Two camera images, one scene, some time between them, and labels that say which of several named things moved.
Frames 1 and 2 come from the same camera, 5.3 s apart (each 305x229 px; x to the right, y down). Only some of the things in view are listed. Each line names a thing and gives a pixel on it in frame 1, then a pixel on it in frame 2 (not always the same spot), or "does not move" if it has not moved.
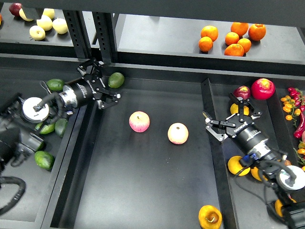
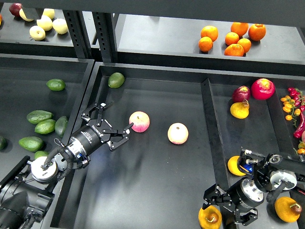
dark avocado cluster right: [60, 126] does not move
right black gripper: [251, 139] to [241, 197]
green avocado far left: [55, 84] does not move
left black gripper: [81, 91] to [92, 135]
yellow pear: [209, 217] does not move
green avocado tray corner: [116, 80] does not move
